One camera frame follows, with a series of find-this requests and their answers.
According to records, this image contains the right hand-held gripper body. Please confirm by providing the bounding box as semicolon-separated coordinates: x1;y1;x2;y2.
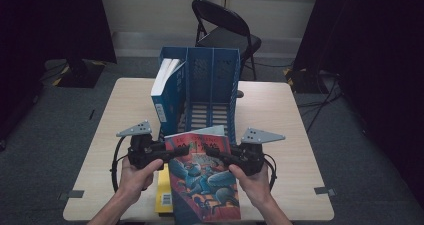
229;127;287;177

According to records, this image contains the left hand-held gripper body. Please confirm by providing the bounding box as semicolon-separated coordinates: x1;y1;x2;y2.
115;119;168;171

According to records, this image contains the red illustrated book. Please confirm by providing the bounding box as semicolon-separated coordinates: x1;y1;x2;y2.
164;124;242;223

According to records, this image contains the yellow book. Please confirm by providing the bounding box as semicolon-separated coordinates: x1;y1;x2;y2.
153;163;175;215

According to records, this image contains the blue book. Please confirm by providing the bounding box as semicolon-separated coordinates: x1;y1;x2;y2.
150;58;188;142

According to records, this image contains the blue plastic file rack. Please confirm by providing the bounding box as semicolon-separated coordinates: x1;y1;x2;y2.
157;45;242;147

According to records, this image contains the person's left hand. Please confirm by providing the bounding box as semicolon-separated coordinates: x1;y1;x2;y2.
118;158;164;203

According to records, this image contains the person's right hand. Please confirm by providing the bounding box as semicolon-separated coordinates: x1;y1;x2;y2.
229;163;271;209

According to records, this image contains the grey tape strip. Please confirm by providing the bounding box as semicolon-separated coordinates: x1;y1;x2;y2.
58;189;85;201
314;186;337;198

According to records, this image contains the black stand base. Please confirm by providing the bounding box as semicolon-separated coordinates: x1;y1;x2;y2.
283;66;331;94
52;58;106;89

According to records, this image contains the black folding chair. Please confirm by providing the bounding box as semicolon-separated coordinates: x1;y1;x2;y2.
191;0;263;99

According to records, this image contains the black curtain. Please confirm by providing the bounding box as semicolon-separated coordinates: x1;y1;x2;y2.
0;0;118;143
293;0;424;206

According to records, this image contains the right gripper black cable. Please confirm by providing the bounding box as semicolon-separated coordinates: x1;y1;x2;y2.
263;153;278;191

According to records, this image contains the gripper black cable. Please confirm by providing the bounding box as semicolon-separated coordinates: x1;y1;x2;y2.
263;153;278;191
110;136;132;193

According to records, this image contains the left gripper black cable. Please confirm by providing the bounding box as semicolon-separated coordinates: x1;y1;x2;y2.
110;136;132;193

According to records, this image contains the black floor cable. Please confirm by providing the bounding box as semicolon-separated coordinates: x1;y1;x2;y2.
296;71;343;134

